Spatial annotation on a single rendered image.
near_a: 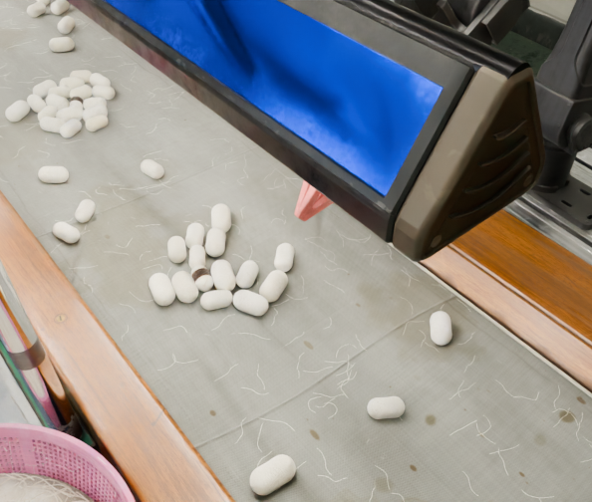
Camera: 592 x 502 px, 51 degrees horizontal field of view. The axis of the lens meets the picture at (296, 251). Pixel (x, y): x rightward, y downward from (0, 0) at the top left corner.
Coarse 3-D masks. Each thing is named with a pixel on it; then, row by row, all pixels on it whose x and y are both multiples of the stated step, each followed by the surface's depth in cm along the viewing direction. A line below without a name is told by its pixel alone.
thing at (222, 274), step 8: (216, 264) 63; (224, 264) 63; (216, 272) 62; (224, 272) 62; (232, 272) 63; (216, 280) 62; (224, 280) 61; (232, 280) 62; (216, 288) 62; (224, 288) 61; (232, 288) 62
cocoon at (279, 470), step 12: (276, 456) 48; (288, 456) 48; (264, 468) 47; (276, 468) 47; (288, 468) 48; (252, 480) 47; (264, 480) 47; (276, 480) 47; (288, 480) 48; (264, 492) 47
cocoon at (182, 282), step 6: (174, 276) 62; (180, 276) 62; (186, 276) 62; (174, 282) 61; (180, 282) 61; (186, 282) 61; (192, 282) 61; (174, 288) 61; (180, 288) 61; (186, 288) 60; (192, 288) 61; (180, 294) 60; (186, 294) 60; (192, 294) 61; (180, 300) 61; (186, 300) 61; (192, 300) 61
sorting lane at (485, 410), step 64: (0, 0) 113; (0, 64) 96; (64, 64) 96; (128, 64) 96; (0, 128) 83; (128, 128) 83; (192, 128) 83; (64, 192) 74; (128, 192) 74; (192, 192) 74; (256, 192) 74; (64, 256) 66; (128, 256) 66; (256, 256) 66; (320, 256) 66; (384, 256) 66; (128, 320) 60; (192, 320) 60; (256, 320) 60; (320, 320) 60; (384, 320) 60; (192, 384) 55; (256, 384) 55; (320, 384) 55; (384, 384) 55; (448, 384) 55; (512, 384) 55; (576, 384) 55; (256, 448) 51; (320, 448) 51; (384, 448) 51; (448, 448) 51; (512, 448) 51; (576, 448) 51
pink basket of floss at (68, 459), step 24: (0, 432) 49; (24, 432) 49; (48, 432) 49; (0, 456) 50; (24, 456) 50; (48, 456) 50; (72, 456) 49; (96, 456) 47; (72, 480) 50; (96, 480) 48; (120, 480) 46
